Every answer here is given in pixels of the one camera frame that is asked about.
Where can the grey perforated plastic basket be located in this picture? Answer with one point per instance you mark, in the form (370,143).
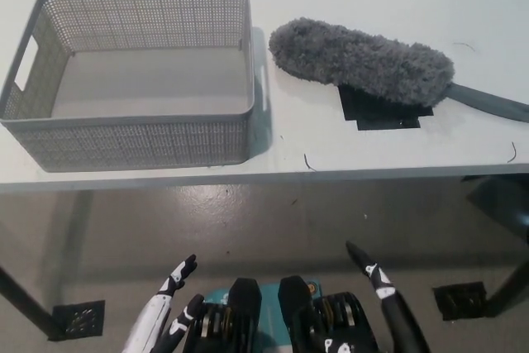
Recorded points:
(124,142)

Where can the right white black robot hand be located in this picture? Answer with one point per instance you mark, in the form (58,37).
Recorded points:
(396,316)

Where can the black tape patch on desk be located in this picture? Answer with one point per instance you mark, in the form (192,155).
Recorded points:
(372,115)

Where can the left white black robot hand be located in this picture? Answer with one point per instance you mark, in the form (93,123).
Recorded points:
(151,320)

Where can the black teal robot body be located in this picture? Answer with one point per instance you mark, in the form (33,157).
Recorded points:
(285,320)

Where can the black table leg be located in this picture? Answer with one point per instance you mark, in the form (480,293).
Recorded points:
(508,282)
(25,301)

